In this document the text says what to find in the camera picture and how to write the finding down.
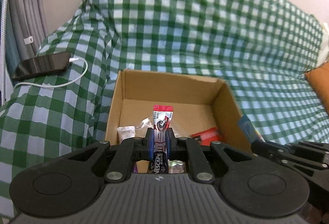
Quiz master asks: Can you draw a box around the orange cushion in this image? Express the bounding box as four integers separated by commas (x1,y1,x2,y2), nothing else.
305,63,329,113

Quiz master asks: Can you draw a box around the green checkered sofa cover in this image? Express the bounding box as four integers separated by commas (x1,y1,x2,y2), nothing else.
1,0,328,219

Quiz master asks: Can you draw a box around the white charging cable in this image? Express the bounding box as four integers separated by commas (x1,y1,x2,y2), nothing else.
12,56,89,90

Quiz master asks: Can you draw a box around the red snack packet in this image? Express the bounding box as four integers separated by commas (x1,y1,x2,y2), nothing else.
191,127,222,146

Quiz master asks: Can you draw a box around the grey curtain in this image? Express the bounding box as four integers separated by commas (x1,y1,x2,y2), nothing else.
9,0,48,60

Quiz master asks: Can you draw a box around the black smartphone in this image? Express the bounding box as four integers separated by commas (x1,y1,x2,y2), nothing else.
12,52,71,81

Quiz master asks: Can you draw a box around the open cardboard box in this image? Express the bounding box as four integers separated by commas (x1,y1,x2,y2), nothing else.
105,69,251,153

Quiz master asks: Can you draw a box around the light blue thin stick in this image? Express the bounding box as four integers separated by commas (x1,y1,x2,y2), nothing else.
237,115,265,143

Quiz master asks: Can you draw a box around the red yellow snack bar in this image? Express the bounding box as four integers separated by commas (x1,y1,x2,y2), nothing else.
168,160,186,174

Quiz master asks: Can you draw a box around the clear bag of candies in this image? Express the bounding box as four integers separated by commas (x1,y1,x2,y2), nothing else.
135,118,153,138

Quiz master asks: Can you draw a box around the purple white stick packet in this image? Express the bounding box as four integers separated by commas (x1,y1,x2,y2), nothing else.
117,126,136,177

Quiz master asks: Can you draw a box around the red black Nescafe stick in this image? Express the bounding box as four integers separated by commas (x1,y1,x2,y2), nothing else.
148,105,173,174

